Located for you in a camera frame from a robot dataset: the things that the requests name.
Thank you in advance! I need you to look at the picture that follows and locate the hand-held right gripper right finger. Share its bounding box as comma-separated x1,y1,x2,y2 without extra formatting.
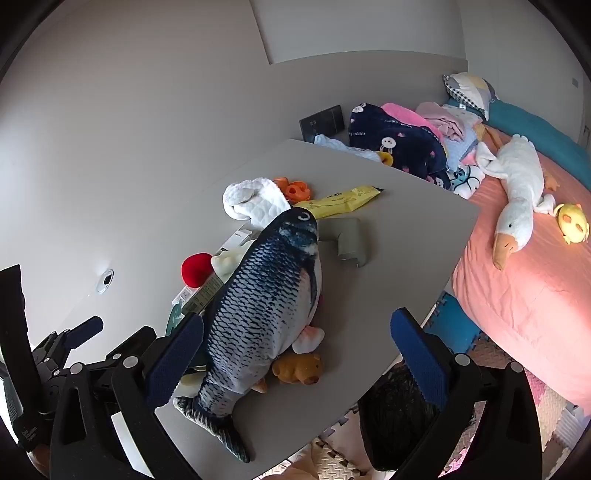
390,307,543,480

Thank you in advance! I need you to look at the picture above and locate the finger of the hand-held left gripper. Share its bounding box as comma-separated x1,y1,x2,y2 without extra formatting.
30,316,103,385

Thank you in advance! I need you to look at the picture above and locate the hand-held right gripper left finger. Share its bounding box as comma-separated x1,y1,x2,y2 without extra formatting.
50,314,205,480

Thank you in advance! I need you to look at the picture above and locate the long white printed box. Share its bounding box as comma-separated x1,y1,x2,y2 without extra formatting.
221,225,257,254

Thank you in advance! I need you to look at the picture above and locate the black mesh bin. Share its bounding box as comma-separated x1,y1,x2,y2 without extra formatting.
358,364,477,472

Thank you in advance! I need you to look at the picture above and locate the red plush ball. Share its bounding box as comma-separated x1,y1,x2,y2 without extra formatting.
181,251,214,288

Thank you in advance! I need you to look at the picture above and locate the blue fish plush toy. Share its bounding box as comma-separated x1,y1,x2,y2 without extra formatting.
173,208,325,464

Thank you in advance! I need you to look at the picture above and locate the brown bear toy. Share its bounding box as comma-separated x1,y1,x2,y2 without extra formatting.
271,352,324,387

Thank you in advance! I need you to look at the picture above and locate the grey foam corner guard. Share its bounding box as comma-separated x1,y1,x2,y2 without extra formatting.
318,217,369,268

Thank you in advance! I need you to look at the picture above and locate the white quilted towel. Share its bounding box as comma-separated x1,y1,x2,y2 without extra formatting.
222,178,293,232

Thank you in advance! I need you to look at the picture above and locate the yellow plastic packet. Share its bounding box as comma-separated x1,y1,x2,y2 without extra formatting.
293,185,385,220

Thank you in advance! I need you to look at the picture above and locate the white cartoon printed cloth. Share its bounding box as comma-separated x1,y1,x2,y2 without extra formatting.
447,163,484,200

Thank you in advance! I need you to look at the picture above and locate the white goose plush toy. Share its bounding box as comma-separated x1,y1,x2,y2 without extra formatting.
475,134,558,271

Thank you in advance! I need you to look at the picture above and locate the yellow chick plush toy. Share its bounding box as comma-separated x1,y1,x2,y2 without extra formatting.
554,202,590,245

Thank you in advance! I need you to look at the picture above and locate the orange plastic toy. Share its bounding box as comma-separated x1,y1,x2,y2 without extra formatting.
272,178,311,204

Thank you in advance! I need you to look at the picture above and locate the navy printed blanket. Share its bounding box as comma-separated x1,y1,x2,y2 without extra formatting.
347,104,451,190

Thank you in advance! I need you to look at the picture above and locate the light blue cloth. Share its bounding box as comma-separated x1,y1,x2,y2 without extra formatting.
314,134,384,163

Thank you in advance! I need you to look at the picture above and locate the pile of pastel clothes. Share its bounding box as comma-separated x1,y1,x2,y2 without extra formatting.
416,102,485,160

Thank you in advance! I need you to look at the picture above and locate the pink cloth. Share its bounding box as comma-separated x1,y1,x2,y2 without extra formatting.
381,102,430,128

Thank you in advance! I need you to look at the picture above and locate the checked patchwork pillow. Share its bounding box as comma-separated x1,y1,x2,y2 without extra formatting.
442,72,500,122

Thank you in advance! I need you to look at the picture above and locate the black wall socket panel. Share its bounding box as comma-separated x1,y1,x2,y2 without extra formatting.
299,105,345,142

